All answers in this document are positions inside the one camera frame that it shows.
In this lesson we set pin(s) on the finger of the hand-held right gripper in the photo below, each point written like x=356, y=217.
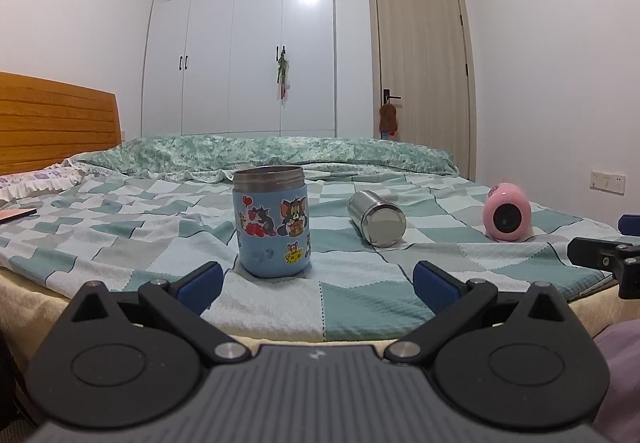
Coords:
x=631, y=224
x=595, y=252

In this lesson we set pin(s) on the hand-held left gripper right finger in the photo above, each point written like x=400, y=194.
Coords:
x=434, y=284

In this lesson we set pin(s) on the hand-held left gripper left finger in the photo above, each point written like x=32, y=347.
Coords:
x=202, y=284

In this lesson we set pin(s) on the stainless steel cup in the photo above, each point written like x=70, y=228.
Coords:
x=382, y=223

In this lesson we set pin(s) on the pink cup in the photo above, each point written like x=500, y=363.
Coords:
x=500, y=198

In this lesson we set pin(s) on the blue cartoon sticker cup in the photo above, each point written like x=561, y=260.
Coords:
x=270, y=248

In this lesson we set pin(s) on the green checkered bed sheet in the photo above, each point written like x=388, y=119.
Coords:
x=125, y=233

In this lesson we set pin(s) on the purple clothing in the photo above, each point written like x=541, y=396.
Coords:
x=622, y=363

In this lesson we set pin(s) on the green floral quilt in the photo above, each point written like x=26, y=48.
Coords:
x=225, y=153

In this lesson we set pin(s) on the brown plush toy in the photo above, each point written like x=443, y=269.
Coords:
x=388, y=120

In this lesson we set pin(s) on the beige mattress pad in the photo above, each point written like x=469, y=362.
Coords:
x=30, y=290

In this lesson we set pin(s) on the pink smartphone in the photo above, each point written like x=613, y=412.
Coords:
x=15, y=215

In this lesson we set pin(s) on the floral ruffled pillow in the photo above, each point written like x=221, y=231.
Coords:
x=30, y=183

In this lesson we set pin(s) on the wooden headboard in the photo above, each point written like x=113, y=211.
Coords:
x=50, y=123

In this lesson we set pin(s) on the green hanging ornament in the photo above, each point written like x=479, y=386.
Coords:
x=283, y=70

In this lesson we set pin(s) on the light wooden door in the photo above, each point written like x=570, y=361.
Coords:
x=425, y=48

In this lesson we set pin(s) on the white wardrobe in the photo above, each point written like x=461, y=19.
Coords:
x=215, y=48

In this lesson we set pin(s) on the white wall socket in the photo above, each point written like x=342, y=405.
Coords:
x=607, y=181

